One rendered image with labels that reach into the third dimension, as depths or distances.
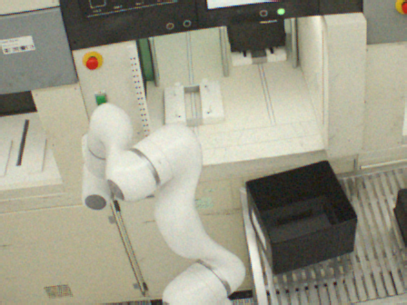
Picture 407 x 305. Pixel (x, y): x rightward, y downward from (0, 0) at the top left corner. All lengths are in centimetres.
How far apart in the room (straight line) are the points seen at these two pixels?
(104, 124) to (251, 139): 101
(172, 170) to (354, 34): 82
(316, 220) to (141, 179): 100
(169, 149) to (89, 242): 130
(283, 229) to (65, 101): 82
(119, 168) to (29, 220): 124
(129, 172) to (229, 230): 126
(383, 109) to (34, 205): 131
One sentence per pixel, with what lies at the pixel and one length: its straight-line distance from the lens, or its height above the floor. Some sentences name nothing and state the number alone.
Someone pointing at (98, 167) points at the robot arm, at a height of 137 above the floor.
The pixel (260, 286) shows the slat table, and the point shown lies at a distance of 209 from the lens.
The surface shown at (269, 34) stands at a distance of 263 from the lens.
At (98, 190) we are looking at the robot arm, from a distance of 177.
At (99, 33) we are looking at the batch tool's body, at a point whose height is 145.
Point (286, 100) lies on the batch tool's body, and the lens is 252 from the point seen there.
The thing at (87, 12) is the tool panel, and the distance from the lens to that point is 193.
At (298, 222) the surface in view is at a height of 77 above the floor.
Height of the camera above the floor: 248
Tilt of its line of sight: 40 degrees down
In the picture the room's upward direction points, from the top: 4 degrees counter-clockwise
